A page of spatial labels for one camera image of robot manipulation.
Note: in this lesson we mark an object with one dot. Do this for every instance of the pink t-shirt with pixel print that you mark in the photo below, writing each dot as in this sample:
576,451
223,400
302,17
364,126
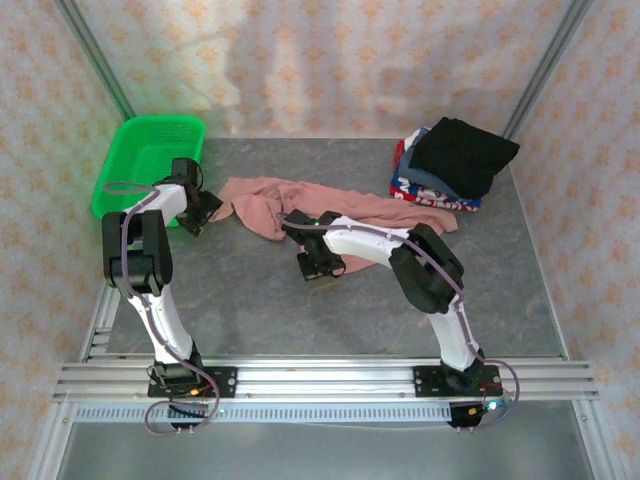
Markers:
360,202

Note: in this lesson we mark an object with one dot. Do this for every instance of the green plastic basket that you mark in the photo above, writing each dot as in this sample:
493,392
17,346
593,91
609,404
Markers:
145,150

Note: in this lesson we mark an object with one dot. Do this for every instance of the red blue printed folded t-shirt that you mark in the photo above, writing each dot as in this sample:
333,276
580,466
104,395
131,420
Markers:
425,197

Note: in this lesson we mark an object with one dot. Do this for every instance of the slate blue folded t-shirt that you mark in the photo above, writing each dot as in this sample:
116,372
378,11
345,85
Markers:
417,175

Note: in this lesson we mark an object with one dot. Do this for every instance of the pale grey folded t-shirt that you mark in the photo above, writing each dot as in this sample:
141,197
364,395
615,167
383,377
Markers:
416,137

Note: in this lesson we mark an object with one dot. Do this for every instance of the black folded t-shirt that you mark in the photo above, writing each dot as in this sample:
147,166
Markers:
465,155

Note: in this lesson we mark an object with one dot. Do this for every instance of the aluminium mounting rail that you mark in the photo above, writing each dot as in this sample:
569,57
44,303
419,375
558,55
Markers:
325,380

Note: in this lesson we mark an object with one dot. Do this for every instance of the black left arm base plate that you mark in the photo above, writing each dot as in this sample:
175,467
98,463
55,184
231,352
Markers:
227,382

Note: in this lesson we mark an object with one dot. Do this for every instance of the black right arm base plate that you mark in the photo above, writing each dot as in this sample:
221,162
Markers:
425,382

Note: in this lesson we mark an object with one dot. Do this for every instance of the aluminium corner post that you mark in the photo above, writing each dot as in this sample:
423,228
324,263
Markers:
95,55
547,65

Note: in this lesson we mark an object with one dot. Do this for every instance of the black wiring bracket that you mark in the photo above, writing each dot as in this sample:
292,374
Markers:
465,417

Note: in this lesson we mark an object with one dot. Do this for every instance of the aluminium frame leg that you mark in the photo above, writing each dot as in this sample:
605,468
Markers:
592,440
50,440

